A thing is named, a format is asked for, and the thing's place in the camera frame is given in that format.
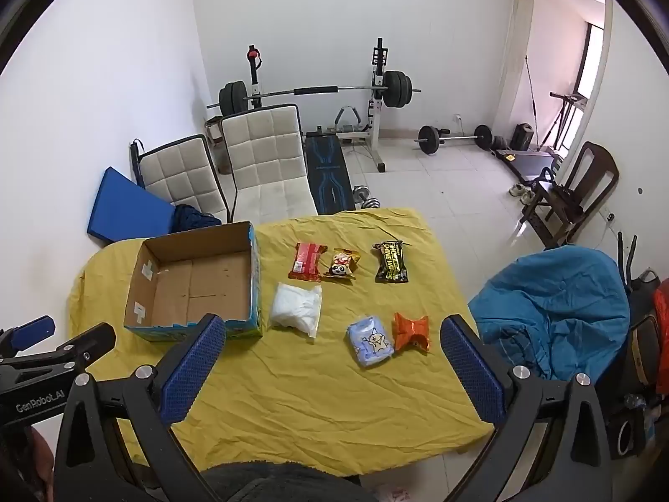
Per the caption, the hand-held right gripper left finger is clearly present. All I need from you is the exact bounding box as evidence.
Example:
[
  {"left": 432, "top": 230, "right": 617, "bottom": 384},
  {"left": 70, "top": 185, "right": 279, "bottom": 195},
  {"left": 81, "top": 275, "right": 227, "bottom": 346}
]
[{"left": 52, "top": 314, "right": 227, "bottom": 502}]

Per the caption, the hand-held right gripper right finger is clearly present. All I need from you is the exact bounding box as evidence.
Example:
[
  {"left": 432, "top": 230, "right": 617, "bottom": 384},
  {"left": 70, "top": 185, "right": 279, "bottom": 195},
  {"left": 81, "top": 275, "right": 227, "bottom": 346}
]
[{"left": 440, "top": 315, "right": 613, "bottom": 502}]

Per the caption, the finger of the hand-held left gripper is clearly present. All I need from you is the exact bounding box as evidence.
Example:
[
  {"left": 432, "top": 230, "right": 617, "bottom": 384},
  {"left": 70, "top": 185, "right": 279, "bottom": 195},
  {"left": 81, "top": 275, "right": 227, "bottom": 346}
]
[
  {"left": 31, "top": 323, "right": 117, "bottom": 377},
  {"left": 0, "top": 315, "right": 57, "bottom": 359}
]

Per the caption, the orange snack packet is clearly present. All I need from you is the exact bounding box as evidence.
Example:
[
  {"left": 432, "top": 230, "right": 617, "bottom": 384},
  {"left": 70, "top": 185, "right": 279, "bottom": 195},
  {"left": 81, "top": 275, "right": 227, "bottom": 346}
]
[{"left": 392, "top": 312, "right": 434, "bottom": 355}]

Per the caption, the printed cardboard box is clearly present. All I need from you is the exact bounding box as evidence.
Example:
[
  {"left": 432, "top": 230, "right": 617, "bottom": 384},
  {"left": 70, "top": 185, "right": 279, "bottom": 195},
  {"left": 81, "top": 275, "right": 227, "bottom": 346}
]
[{"left": 124, "top": 221, "right": 263, "bottom": 342}]

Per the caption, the light blue tissue pack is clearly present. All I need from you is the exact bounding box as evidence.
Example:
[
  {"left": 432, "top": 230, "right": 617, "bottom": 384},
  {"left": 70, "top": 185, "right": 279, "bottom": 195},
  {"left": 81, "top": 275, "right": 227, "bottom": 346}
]
[{"left": 347, "top": 315, "right": 394, "bottom": 369}]

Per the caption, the white plastic bag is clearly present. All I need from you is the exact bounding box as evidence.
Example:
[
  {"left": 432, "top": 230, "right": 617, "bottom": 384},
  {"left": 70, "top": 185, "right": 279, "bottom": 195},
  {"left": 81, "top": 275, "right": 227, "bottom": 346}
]
[{"left": 269, "top": 281, "right": 323, "bottom": 339}]

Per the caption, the black snack packet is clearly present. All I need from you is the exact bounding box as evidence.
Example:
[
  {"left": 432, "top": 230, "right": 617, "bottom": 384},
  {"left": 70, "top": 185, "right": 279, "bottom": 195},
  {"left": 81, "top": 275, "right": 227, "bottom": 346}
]
[{"left": 373, "top": 241, "right": 410, "bottom": 284}]

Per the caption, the red snack packet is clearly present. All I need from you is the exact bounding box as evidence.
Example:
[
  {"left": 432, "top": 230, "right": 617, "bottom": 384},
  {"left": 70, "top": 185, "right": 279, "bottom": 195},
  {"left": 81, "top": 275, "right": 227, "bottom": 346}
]
[{"left": 289, "top": 242, "right": 329, "bottom": 283}]

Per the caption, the yellow snack packet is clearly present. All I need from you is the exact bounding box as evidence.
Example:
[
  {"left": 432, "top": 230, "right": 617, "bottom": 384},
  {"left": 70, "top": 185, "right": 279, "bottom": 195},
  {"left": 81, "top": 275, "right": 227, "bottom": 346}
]
[{"left": 322, "top": 247, "right": 363, "bottom": 280}]

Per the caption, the blue duvet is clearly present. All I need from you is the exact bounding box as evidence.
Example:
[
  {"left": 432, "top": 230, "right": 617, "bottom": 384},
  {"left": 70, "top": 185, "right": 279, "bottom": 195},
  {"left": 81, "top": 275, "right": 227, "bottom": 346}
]
[{"left": 467, "top": 248, "right": 631, "bottom": 380}]

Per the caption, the yellow tablecloth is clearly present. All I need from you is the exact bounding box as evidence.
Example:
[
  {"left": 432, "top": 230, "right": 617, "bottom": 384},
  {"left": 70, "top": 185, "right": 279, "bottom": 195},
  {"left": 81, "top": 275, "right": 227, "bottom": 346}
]
[{"left": 68, "top": 208, "right": 495, "bottom": 478}]

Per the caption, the blue folded mat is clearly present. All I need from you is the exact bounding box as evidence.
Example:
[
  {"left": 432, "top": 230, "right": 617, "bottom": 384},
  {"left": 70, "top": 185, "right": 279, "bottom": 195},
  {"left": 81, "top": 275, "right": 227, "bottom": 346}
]
[{"left": 86, "top": 166, "right": 176, "bottom": 246}]

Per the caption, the person's dark fleece clothing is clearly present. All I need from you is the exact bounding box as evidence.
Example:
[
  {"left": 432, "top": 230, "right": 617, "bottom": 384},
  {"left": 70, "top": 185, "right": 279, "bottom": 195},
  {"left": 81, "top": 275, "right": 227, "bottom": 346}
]
[{"left": 201, "top": 463, "right": 377, "bottom": 502}]

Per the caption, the dark blue knit cloth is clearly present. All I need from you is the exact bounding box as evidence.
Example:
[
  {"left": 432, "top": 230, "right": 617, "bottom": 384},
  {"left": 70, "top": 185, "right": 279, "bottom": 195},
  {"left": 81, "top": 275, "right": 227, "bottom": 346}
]
[{"left": 170, "top": 204, "right": 223, "bottom": 233}]

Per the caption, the black bag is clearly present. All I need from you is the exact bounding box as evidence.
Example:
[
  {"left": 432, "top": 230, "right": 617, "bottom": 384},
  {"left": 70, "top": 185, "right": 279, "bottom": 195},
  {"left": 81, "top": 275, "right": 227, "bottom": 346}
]
[{"left": 609, "top": 266, "right": 664, "bottom": 461}]

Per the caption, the white quilted chair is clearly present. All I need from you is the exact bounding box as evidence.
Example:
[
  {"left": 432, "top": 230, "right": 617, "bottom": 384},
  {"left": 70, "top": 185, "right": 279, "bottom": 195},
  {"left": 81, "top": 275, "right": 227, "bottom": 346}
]
[
  {"left": 220, "top": 103, "right": 319, "bottom": 223},
  {"left": 138, "top": 134, "right": 231, "bottom": 224}
]

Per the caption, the red cloth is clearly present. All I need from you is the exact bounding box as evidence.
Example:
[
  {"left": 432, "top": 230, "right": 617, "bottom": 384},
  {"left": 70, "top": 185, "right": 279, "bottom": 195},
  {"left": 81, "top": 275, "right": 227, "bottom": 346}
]
[{"left": 653, "top": 279, "right": 669, "bottom": 394}]

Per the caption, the chrome dumbbell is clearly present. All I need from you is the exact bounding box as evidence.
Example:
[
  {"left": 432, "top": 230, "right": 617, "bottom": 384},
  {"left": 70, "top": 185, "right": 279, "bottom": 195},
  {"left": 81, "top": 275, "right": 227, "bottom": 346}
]
[{"left": 352, "top": 184, "right": 382, "bottom": 211}]

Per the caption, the black treadmill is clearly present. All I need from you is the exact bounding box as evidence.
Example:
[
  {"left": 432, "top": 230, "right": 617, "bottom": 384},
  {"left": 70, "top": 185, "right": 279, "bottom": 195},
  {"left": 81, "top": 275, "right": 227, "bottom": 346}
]
[{"left": 494, "top": 91, "right": 586, "bottom": 179}]

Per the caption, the dark wooden chair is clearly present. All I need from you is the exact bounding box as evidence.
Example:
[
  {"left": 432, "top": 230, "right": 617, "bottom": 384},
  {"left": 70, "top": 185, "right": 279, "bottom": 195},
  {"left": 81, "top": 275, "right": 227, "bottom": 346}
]
[{"left": 520, "top": 141, "right": 620, "bottom": 249}]

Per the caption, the short barbell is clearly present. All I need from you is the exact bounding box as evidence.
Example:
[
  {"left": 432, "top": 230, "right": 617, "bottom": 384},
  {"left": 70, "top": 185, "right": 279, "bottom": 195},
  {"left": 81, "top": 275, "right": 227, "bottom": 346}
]
[{"left": 414, "top": 124, "right": 493, "bottom": 156}]

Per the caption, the black weight bench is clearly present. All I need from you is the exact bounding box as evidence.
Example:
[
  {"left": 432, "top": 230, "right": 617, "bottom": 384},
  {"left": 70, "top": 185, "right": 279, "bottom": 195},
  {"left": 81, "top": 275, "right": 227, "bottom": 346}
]
[{"left": 304, "top": 132, "right": 352, "bottom": 215}]

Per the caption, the brown wooden stool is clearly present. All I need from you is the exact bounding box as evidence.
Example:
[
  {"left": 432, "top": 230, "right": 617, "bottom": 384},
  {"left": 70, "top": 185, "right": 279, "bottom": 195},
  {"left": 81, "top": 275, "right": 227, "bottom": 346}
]
[{"left": 204, "top": 116, "right": 227, "bottom": 174}]

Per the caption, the small black appliance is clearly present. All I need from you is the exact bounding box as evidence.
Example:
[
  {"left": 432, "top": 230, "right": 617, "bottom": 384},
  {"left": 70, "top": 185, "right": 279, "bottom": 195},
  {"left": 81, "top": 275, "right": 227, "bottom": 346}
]
[{"left": 509, "top": 123, "right": 534, "bottom": 150}]

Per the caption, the white barbell rack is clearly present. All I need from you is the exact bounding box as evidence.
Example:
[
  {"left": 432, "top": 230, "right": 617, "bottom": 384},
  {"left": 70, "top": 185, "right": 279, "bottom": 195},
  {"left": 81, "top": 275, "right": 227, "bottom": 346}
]
[{"left": 245, "top": 38, "right": 390, "bottom": 173}]

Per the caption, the long barbell with black plates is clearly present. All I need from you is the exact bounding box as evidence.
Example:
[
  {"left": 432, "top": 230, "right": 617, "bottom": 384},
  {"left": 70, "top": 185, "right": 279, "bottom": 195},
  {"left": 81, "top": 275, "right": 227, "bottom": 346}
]
[{"left": 206, "top": 69, "right": 423, "bottom": 116}]

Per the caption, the grey exercise handle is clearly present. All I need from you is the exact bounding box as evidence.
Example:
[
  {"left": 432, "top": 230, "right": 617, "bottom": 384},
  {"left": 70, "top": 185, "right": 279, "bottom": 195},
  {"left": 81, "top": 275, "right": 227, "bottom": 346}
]
[{"left": 334, "top": 106, "right": 363, "bottom": 134}]

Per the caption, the door frame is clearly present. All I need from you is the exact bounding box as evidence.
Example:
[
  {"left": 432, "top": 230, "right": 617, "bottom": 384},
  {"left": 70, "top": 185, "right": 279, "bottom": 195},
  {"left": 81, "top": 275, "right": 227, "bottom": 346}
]
[{"left": 494, "top": 0, "right": 615, "bottom": 142}]

